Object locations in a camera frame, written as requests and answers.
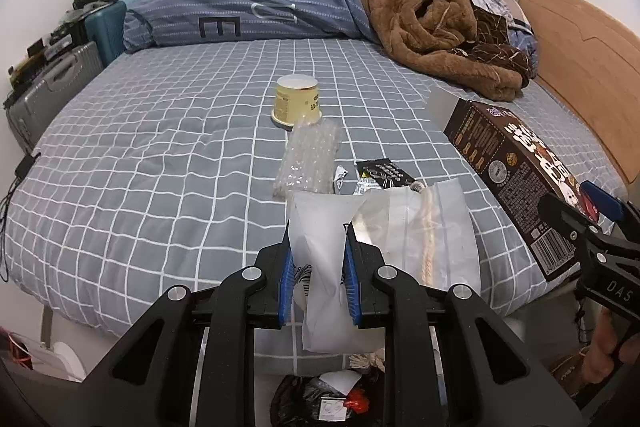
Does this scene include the brown quilted cloth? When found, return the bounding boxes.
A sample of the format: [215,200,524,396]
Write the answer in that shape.
[550,351,597,403]

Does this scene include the black items on suitcase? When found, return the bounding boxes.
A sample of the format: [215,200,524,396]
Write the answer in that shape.
[7,27,88,92]

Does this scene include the grey checked bed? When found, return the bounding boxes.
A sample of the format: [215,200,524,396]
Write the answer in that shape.
[0,38,631,348]

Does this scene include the person's right hand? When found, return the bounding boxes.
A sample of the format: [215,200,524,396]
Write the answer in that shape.
[582,306,640,374]

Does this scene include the black printed packet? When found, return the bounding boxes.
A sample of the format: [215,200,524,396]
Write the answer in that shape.
[354,158,426,198]

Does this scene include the white paper leaflet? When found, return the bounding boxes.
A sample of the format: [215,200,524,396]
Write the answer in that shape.
[320,371,368,395]

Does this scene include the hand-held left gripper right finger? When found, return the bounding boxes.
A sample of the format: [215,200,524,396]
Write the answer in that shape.
[342,222,586,427]

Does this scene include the yellow paper cup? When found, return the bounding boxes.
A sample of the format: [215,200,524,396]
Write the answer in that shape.
[271,75,322,128]

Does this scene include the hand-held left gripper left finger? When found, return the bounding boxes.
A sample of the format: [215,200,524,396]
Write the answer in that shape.
[82,219,296,427]

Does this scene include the white drawstring plastic bag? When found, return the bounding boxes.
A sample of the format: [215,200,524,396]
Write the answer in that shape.
[289,179,482,373]

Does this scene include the red plastic wrapper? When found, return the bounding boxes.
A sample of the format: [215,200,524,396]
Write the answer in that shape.
[344,388,371,414]

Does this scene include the wooden headboard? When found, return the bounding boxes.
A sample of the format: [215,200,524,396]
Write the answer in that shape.
[517,0,640,188]

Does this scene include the blue striped duvet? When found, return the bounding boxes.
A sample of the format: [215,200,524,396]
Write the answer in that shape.
[122,0,373,54]

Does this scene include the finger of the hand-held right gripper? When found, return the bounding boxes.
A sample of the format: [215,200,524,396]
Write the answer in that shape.
[537,192,591,244]
[580,181,640,233]

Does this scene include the clear bubble wrap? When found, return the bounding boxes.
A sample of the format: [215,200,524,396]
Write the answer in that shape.
[272,117,343,202]

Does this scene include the grey suitcase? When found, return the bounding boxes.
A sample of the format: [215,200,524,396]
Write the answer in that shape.
[5,41,103,155]

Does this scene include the brown cookie box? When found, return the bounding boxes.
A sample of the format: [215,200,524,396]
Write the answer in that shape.
[425,82,603,284]

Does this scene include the brown fleece blanket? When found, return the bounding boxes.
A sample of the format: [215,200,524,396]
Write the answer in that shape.
[354,0,533,102]

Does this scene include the teal suitcase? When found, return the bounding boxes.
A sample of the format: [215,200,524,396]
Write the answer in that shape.
[82,0,128,68]

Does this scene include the black trash bag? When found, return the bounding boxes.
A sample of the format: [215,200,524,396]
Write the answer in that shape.
[270,369,388,427]

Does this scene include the red cord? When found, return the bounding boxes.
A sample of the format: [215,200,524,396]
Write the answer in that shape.
[0,327,33,374]

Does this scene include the white plastic object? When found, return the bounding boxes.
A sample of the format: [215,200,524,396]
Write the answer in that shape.
[47,341,88,383]

